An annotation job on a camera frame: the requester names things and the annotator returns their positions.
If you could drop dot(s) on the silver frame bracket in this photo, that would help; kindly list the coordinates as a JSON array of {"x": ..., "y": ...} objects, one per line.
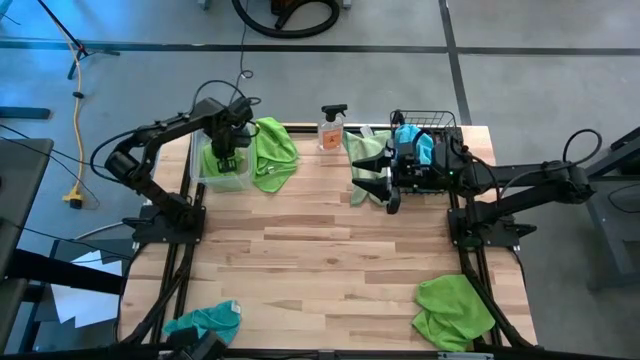
[{"x": 465, "y": 356}]

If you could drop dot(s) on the blue microfiber towel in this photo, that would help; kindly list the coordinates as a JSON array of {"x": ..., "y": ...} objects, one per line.
[{"x": 410, "y": 135}]

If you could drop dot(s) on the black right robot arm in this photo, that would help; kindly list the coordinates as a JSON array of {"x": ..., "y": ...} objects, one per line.
[{"x": 525, "y": 172}]

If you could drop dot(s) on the dark red vacuum cleaner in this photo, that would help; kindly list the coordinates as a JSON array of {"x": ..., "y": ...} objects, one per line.
[{"x": 285, "y": 6}]

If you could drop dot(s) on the teal microfiber towel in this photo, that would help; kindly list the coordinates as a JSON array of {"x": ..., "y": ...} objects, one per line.
[{"x": 215, "y": 317}]

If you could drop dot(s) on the black aluminium table frame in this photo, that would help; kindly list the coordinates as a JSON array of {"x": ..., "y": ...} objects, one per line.
[{"x": 300, "y": 355}]

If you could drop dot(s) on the pale green microfiber towel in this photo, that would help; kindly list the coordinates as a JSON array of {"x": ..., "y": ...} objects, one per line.
[{"x": 365, "y": 147}]

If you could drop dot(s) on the white paper sheet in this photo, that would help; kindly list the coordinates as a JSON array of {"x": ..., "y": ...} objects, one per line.
[{"x": 80, "y": 307}]

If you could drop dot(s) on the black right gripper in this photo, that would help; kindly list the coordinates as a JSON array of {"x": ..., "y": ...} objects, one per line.
[{"x": 425, "y": 175}]

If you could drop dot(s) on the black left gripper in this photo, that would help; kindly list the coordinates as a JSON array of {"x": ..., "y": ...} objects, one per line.
[{"x": 230, "y": 130}]

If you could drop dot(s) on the grey metal stand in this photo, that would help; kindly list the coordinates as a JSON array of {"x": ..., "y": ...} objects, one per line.
[{"x": 607, "y": 235}]

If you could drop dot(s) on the grey desk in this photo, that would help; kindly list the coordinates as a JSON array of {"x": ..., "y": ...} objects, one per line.
[{"x": 20, "y": 190}]

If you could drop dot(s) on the spray bottle with orange label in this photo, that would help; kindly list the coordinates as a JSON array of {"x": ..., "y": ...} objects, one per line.
[{"x": 331, "y": 135}]

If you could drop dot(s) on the black tripod stand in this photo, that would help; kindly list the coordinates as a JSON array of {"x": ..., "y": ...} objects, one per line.
[{"x": 60, "y": 24}]

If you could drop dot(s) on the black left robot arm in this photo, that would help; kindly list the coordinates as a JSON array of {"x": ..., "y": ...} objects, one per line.
[{"x": 125, "y": 165}]

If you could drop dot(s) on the clear plastic bin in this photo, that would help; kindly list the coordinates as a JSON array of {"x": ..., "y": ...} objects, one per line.
[{"x": 225, "y": 183}]

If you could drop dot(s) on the dark flat bar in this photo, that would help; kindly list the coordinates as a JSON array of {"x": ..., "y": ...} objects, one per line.
[{"x": 25, "y": 113}]

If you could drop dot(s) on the black support beam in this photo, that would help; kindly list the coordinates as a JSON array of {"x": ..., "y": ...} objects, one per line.
[{"x": 60, "y": 272}]

